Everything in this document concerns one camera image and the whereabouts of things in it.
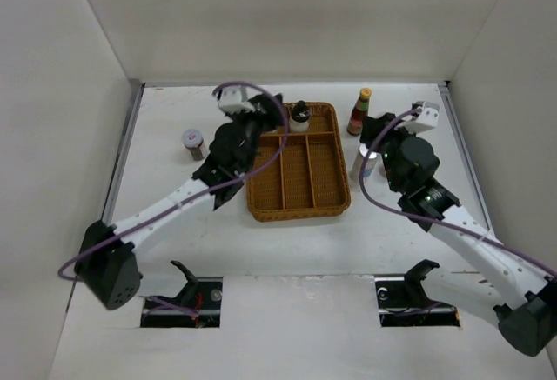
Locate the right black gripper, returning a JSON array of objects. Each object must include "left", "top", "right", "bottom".
[{"left": 361, "top": 113, "right": 422, "bottom": 193}]

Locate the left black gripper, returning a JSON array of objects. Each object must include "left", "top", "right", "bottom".
[{"left": 226, "top": 96, "right": 284, "bottom": 175}]

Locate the black-knob salt shaker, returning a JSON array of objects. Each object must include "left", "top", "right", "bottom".
[{"left": 289, "top": 100, "right": 311, "bottom": 133}]

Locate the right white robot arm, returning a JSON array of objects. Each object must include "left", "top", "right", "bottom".
[{"left": 360, "top": 107, "right": 556, "bottom": 357}]

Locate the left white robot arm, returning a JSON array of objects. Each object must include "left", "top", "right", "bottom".
[{"left": 74, "top": 88, "right": 288, "bottom": 310}]

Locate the grey-lid dark spice jar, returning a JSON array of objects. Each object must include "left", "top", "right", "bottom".
[{"left": 181, "top": 129, "right": 206, "bottom": 161}]

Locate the red sauce bottle yellow cap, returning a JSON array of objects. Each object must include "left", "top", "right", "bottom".
[{"left": 346, "top": 88, "right": 372, "bottom": 136}]

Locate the brown wicker divided tray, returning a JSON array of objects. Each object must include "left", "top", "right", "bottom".
[{"left": 246, "top": 102, "right": 351, "bottom": 222}]

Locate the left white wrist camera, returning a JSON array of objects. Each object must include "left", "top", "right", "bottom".
[{"left": 213, "top": 85, "right": 255, "bottom": 115}]

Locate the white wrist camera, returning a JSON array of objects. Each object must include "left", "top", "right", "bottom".
[
  {"left": 398, "top": 101, "right": 440, "bottom": 135},
  {"left": 213, "top": 85, "right": 255, "bottom": 115}
]

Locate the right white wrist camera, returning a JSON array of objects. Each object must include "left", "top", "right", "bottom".
[{"left": 398, "top": 101, "right": 440, "bottom": 135}]

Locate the right metal frame rail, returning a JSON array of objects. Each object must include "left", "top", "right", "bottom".
[{"left": 437, "top": 82, "right": 493, "bottom": 231}]

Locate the metal frame rail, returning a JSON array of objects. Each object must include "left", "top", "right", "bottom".
[
  {"left": 94, "top": 79, "right": 145, "bottom": 223},
  {"left": 437, "top": 82, "right": 493, "bottom": 231}
]

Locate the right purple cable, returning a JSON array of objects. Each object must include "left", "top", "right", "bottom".
[{"left": 359, "top": 108, "right": 557, "bottom": 281}]

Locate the purple cable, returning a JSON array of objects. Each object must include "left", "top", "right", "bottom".
[
  {"left": 57, "top": 80, "right": 291, "bottom": 316},
  {"left": 359, "top": 108, "right": 557, "bottom": 281}
]

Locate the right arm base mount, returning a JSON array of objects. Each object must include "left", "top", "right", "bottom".
[{"left": 374, "top": 260, "right": 460, "bottom": 328}]

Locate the left metal frame rail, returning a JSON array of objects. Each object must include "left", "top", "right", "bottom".
[{"left": 94, "top": 79, "right": 145, "bottom": 223}]

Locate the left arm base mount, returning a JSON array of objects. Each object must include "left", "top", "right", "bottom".
[{"left": 140, "top": 260, "right": 224, "bottom": 329}]

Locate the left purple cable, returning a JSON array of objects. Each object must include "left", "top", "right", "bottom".
[{"left": 57, "top": 80, "right": 291, "bottom": 316}]

